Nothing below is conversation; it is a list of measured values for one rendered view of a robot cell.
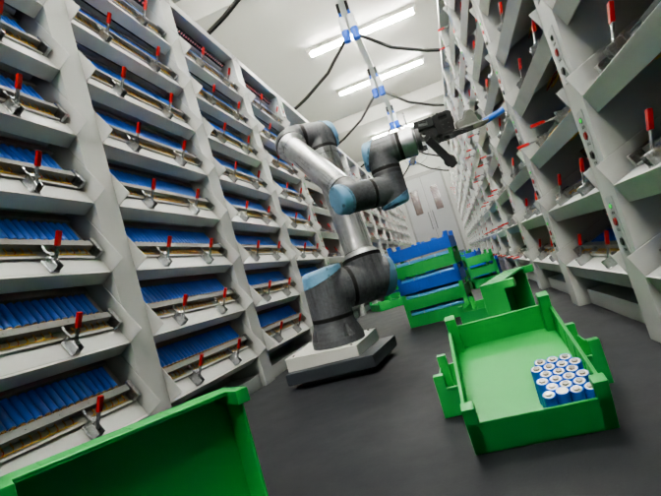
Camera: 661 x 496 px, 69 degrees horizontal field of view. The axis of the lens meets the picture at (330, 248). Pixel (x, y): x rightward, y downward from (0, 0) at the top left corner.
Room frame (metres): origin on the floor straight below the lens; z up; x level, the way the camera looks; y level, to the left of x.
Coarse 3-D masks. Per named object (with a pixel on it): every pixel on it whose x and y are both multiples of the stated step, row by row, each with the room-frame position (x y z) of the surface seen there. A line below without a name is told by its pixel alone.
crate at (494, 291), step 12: (504, 276) 1.24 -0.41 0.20; (516, 276) 1.40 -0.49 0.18; (480, 288) 1.16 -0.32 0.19; (492, 288) 1.15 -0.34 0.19; (504, 288) 1.13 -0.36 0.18; (516, 288) 1.41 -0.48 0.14; (528, 288) 1.39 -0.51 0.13; (492, 300) 1.15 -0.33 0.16; (504, 300) 1.14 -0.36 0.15; (516, 300) 1.41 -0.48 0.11; (528, 300) 1.39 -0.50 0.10; (492, 312) 1.16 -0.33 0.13; (504, 312) 1.14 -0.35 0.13
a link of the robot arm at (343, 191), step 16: (288, 128) 1.78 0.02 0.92; (288, 144) 1.71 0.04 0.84; (304, 144) 1.68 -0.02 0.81; (288, 160) 1.78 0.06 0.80; (304, 160) 1.59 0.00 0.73; (320, 160) 1.54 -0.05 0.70; (320, 176) 1.49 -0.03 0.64; (336, 176) 1.43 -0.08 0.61; (336, 192) 1.36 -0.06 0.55; (352, 192) 1.36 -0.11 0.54; (368, 192) 1.37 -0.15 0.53; (336, 208) 1.39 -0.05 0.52; (352, 208) 1.37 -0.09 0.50; (368, 208) 1.40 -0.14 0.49
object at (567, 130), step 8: (560, 96) 1.05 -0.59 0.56; (568, 104) 1.05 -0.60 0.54; (568, 120) 1.11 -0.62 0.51; (560, 128) 1.19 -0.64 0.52; (568, 128) 1.15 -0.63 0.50; (576, 128) 1.10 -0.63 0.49; (536, 136) 1.62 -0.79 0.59; (552, 136) 1.28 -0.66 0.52; (560, 136) 1.23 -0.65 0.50; (568, 136) 1.18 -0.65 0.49; (536, 144) 1.63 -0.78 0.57; (544, 144) 1.38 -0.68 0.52; (552, 144) 1.33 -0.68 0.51; (560, 144) 1.27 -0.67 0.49; (528, 152) 1.63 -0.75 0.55; (536, 152) 1.51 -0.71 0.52; (544, 152) 1.44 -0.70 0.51; (552, 152) 1.38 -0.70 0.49; (536, 160) 1.58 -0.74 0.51; (544, 160) 1.51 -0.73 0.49
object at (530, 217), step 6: (534, 192) 1.88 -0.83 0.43; (528, 204) 2.30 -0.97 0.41; (534, 204) 1.73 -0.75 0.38; (522, 210) 2.31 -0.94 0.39; (528, 210) 2.28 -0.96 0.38; (534, 210) 1.89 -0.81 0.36; (540, 210) 1.73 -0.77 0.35; (516, 216) 2.32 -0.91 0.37; (522, 216) 2.31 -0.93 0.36; (528, 216) 2.13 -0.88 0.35; (534, 216) 1.99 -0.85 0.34; (540, 216) 1.79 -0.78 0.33; (522, 222) 2.25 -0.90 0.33; (528, 222) 2.12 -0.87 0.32; (534, 222) 1.99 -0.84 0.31; (540, 222) 1.89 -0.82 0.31; (528, 228) 2.23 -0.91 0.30
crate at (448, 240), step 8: (432, 240) 2.25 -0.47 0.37; (440, 240) 2.24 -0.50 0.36; (448, 240) 2.22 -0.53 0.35; (408, 248) 2.29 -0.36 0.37; (416, 248) 2.28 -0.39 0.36; (424, 248) 2.27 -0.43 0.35; (432, 248) 2.25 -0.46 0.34; (440, 248) 2.24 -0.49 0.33; (392, 256) 2.32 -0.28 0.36; (400, 256) 2.31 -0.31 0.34; (408, 256) 2.30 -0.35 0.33; (416, 256) 2.28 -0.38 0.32
